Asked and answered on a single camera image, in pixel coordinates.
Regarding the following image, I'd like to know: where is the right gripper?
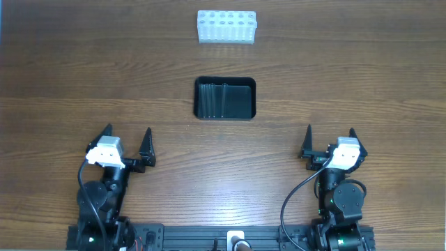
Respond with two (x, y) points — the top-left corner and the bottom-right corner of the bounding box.
(300, 124), (369, 172)

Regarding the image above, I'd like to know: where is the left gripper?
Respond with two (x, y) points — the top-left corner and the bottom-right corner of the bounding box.
(85, 123), (157, 174)

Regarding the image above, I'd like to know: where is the black tray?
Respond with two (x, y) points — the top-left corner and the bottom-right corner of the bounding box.
(193, 75), (257, 121)

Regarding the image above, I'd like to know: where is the white test tube rack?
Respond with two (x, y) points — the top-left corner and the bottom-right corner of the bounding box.
(197, 9), (259, 45)

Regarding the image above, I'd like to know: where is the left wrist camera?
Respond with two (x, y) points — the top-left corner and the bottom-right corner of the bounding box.
(85, 135), (125, 170)

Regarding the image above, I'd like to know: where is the mounting rail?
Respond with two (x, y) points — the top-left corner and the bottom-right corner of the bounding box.
(66, 222), (376, 251)

